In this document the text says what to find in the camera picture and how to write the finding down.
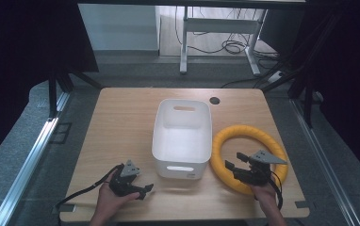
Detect aluminium rail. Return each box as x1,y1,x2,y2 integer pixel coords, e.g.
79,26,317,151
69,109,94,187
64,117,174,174
0,90,72,226
288,97,360,226

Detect black floor cables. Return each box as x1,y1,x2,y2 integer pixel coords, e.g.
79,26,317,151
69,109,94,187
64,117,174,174
173,6,280,64

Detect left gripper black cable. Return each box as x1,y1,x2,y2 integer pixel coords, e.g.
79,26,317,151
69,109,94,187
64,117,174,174
54,163,125,212

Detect yellow ring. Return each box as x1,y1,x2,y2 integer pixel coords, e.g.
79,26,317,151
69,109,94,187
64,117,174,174
209,124,289,196

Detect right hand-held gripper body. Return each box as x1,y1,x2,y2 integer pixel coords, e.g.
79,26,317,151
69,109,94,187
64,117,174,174
232,149,288,186

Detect person's left hand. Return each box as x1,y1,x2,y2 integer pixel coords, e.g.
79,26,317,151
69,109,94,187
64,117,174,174
96,172,141,218

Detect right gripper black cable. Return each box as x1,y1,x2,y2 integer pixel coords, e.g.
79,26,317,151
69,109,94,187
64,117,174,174
268,169,285,211

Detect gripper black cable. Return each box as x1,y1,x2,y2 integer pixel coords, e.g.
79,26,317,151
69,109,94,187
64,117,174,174
268,169,285,211
54,163,125,212

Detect white power strip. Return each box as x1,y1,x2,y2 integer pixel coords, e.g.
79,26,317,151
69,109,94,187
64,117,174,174
267,70,286,85

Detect white plastic bin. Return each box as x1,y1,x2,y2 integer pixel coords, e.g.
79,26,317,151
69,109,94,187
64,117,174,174
151,98,214,181

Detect white metal desk frame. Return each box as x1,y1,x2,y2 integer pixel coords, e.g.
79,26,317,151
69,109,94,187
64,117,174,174
179,6,269,77

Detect person's right hand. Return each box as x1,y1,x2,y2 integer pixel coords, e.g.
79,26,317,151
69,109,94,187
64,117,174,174
250,183,278,209

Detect black stand legs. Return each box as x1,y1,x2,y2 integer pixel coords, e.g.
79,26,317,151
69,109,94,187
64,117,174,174
260,12,342,128
47,66,105,120

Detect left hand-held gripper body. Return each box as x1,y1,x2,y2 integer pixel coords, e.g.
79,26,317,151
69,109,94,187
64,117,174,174
108,159,141,198

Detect dark curtain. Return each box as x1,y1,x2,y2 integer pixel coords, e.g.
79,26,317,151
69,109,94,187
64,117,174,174
289,0,360,189
0,0,100,172

